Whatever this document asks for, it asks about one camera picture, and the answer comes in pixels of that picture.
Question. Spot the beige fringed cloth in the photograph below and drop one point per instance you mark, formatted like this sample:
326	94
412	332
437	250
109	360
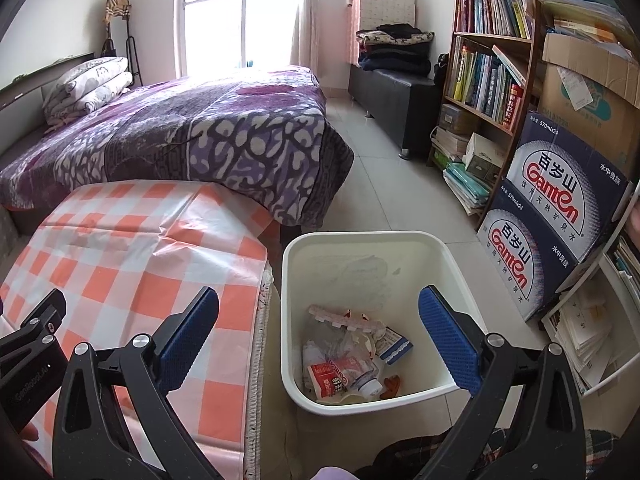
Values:
280	410

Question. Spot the lavender cloth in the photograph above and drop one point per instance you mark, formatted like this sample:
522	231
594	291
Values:
335	474

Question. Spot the wooden bookshelf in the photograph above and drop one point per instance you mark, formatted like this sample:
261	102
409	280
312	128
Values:
492	40

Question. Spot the white plastic trash bin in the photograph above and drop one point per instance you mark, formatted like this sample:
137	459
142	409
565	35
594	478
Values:
350	270

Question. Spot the stack of teal books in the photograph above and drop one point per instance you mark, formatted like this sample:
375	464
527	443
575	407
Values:
467	187

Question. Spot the white tissue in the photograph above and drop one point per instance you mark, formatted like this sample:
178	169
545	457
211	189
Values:
312	351

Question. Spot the brown cardboard box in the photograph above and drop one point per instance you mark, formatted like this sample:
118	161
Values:
615	125

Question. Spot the orange peel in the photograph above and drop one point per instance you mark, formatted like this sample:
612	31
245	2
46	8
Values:
391	386

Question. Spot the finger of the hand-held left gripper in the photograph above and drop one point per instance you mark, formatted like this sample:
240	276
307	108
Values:
47	310

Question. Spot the red snack packet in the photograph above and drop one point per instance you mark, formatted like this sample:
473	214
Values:
327	377

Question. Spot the stack of white papers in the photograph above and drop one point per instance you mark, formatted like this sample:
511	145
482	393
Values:
580	335

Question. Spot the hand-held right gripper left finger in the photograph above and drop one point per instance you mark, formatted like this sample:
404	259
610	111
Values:
192	330

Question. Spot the folded grey printed quilt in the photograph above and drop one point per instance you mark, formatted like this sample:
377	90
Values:
85	85

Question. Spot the grey bed headboard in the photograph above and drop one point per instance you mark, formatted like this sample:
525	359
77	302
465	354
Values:
20	90

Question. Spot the stack of folded clothes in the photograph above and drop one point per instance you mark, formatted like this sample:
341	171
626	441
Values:
395	55

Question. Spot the beige plastic cup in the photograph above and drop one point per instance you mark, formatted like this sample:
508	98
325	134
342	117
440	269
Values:
350	399

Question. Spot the black handbag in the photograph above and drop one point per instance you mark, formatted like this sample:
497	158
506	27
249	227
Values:
441	67

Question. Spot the bed with purple blanket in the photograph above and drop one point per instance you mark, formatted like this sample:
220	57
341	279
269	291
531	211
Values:
200	125

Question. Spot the blue white small box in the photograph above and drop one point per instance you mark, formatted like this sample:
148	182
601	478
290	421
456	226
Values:
395	346

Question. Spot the window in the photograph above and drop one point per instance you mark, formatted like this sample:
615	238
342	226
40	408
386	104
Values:
215	10

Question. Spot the clear plastic wrapper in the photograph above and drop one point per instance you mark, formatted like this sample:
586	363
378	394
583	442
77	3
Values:
340	340

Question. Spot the blue water carton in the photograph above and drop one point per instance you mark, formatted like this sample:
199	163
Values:
545	260
595	160

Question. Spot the white decorated box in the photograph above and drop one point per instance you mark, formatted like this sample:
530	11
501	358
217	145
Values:
482	152

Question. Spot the grey cardboard box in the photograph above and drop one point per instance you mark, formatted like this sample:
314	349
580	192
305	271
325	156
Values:
455	119

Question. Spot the black coat stand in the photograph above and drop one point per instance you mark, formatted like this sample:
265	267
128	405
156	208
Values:
132	55

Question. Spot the pink storage cabinet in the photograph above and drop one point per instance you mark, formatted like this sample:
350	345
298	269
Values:
385	10

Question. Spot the black leather bench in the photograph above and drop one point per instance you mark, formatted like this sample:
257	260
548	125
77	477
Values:
395	95

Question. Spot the white curtain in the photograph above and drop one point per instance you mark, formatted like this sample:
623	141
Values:
309	25

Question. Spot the row of thick books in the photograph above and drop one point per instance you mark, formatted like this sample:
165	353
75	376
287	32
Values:
475	85

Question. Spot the row of thin books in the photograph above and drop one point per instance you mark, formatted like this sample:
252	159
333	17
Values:
485	10

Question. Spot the orange checkered tablecloth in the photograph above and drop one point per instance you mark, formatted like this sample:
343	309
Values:
150	260

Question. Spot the clear plastic bottle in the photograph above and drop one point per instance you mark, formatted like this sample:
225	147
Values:
367	382

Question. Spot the white metal rack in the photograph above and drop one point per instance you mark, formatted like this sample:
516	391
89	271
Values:
607	384

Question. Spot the books in white rack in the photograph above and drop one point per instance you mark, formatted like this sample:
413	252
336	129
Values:
627	260

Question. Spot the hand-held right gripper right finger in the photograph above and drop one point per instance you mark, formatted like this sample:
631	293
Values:
450	340

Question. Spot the stack of white books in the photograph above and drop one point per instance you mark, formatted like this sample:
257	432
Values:
447	147

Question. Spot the person's left hand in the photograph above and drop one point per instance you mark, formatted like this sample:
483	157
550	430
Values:
27	431

